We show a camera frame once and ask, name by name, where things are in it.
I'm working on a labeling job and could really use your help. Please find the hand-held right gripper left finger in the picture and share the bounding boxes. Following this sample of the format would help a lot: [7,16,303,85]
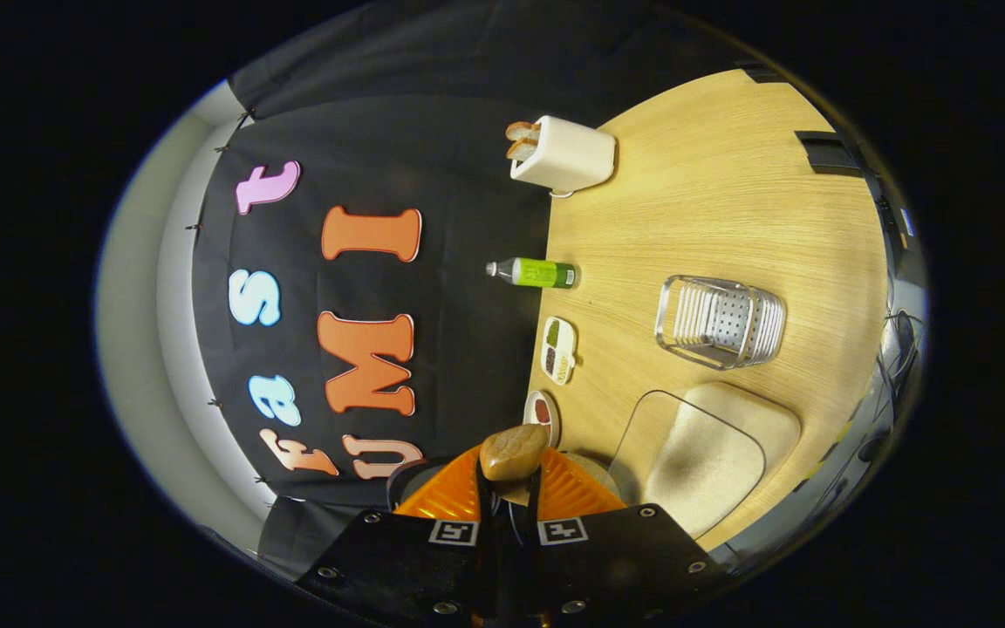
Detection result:
[297,445,503,628]

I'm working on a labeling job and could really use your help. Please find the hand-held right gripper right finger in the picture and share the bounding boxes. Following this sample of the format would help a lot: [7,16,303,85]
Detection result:
[516,447,730,628]

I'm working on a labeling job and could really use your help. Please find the green label plastic bottle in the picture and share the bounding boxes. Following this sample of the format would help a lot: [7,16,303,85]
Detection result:
[486,257,580,290]

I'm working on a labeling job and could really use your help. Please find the white divided bean dish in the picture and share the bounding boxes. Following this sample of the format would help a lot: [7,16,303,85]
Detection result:
[541,317,578,386]

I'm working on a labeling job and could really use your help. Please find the white rice grains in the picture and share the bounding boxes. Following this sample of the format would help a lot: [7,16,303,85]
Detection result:
[646,403,765,535]

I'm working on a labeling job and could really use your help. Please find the white toaster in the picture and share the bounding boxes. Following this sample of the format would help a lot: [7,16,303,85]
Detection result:
[509,115,617,195]

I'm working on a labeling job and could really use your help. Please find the wooden spoon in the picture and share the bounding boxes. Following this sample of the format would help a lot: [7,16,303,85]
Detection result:
[479,425,549,509]

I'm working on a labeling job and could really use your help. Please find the white round plate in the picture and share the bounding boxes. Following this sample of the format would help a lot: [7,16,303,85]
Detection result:
[523,390,562,448]

